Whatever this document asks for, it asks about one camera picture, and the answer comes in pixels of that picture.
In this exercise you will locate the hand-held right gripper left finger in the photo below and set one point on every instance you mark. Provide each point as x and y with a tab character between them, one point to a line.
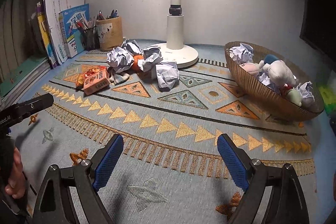
109	161

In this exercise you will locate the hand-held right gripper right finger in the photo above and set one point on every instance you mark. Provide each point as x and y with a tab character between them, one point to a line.
232	161

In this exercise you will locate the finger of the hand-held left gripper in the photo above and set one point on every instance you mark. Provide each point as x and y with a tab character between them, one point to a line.
39	102

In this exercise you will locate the pink carton box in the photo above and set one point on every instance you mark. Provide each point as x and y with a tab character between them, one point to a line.
97	83

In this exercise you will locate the amber ribbed glass bowl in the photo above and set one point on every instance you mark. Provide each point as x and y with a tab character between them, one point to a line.
252	92

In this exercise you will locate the grey patterned cloth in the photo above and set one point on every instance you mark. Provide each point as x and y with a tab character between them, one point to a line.
118	77

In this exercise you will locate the green plush toy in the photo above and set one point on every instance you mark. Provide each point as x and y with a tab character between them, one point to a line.
294	96

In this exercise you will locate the pile of paper balls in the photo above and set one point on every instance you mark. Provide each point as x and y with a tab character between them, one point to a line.
119	58

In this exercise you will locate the pink plush toy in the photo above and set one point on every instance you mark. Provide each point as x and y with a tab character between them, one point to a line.
250	68

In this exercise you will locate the white plush toy blue cap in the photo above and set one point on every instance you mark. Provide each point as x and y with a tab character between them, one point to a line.
279	73

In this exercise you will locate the person's left hand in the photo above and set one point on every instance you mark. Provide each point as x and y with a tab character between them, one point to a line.
17	176

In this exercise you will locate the stack of flat books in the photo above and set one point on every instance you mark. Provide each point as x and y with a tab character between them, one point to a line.
23	74

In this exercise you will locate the patterned woven mat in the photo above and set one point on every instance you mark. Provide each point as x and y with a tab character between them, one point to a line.
168	140

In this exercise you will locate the grey green book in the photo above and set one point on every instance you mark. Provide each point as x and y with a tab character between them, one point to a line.
34	35

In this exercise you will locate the blue cover book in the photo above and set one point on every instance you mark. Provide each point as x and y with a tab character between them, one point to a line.
72	37

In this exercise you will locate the yellow cover book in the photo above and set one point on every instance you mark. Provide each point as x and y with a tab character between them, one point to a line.
43	29

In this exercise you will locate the black mesh pen holder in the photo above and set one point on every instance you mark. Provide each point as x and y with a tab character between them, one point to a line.
90	39

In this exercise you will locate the bunch of red pens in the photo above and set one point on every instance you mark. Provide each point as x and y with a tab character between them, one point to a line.
84	24

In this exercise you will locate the row of upright books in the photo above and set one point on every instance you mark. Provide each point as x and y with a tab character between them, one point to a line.
60	14

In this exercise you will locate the purple cover book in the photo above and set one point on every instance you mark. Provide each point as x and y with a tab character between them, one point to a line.
39	8

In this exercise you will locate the wooden pen holder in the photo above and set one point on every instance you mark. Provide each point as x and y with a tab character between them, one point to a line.
113	35

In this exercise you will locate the bunch of dark pens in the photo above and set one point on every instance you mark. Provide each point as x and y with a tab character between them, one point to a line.
113	14

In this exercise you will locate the green box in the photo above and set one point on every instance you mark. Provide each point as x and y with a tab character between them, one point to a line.
329	98

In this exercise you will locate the white desk lamp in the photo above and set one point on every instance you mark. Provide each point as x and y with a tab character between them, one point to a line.
174	35

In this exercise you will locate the dark monitor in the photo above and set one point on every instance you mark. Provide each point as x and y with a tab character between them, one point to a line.
320	16

